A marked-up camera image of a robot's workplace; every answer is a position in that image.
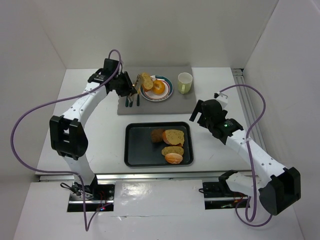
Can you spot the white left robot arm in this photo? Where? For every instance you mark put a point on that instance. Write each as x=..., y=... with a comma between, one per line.
x=67, y=131

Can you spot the grey placemat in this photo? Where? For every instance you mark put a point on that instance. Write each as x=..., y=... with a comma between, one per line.
x=176, y=103

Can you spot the white plate teal rim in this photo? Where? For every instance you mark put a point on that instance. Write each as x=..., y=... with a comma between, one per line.
x=150, y=96

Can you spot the black baking tray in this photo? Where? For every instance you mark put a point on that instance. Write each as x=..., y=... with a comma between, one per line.
x=141, y=152

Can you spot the aluminium rail right side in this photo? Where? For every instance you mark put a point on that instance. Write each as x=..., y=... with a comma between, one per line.
x=247, y=106

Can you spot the orange shell madeleine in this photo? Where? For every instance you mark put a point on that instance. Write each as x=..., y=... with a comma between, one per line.
x=173, y=158

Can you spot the gold knife green handle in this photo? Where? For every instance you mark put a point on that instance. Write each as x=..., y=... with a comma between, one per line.
x=138, y=100

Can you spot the aluminium rail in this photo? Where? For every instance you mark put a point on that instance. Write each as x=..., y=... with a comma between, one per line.
x=247, y=106
x=143, y=176

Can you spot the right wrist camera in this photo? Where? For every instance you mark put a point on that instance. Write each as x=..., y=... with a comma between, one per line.
x=222, y=99

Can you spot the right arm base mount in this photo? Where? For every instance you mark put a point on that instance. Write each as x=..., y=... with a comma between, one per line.
x=217, y=197

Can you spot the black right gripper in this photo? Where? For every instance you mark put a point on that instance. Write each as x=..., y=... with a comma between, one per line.
x=200, y=114

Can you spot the gold spoon green handle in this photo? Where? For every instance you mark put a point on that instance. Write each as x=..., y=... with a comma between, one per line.
x=127, y=102

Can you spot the large seeded bread slice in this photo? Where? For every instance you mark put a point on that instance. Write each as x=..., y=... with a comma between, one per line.
x=173, y=137

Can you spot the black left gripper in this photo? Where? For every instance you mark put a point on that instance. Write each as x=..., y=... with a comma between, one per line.
x=128, y=83

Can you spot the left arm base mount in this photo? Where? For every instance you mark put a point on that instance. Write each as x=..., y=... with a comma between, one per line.
x=102, y=200

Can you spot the aluminium rail front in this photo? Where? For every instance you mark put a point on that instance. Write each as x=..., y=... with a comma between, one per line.
x=143, y=176

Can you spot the metal bread tongs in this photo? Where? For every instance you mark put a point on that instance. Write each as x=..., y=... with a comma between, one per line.
x=135, y=87

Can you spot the light green mug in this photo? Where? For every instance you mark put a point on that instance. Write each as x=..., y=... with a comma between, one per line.
x=185, y=81

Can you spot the dark brown round bun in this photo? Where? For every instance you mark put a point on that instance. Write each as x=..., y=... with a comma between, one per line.
x=157, y=135

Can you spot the small seeded bread slice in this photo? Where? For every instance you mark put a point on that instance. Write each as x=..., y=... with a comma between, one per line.
x=172, y=149

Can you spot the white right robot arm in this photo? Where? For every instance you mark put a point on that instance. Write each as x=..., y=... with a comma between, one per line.
x=278, y=187

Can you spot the orange bagel bread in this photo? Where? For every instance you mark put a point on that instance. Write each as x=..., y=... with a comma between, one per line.
x=158, y=87

